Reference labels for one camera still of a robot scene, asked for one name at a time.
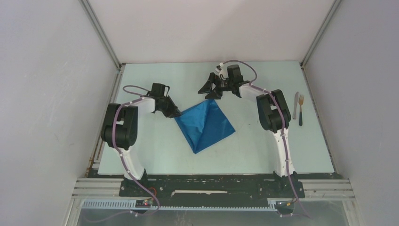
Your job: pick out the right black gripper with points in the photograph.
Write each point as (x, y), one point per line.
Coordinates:
(213, 94)

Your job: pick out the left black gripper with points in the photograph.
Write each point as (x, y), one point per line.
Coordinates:
(173, 112)

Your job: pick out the blue cloth napkin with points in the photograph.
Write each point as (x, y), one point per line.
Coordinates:
(203, 125)

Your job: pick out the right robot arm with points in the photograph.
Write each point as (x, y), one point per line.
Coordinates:
(273, 111)

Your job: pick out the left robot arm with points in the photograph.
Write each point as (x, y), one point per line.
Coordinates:
(121, 121)

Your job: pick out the silver knife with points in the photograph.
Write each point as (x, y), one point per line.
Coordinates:
(296, 99)

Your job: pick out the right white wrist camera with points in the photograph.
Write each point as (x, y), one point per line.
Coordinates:
(220, 70)

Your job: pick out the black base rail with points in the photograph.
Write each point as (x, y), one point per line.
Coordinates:
(213, 190)

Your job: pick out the gold fork dark handle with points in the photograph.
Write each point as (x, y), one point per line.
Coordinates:
(301, 102)

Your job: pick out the white cable duct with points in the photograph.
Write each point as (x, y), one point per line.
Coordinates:
(137, 205)

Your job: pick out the left aluminium frame post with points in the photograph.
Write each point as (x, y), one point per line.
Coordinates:
(90, 12)

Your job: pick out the aluminium frame post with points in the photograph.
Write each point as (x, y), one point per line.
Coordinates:
(90, 12)
(329, 16)

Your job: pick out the right aluminium frame post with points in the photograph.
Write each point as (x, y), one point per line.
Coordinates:
(329, 16)

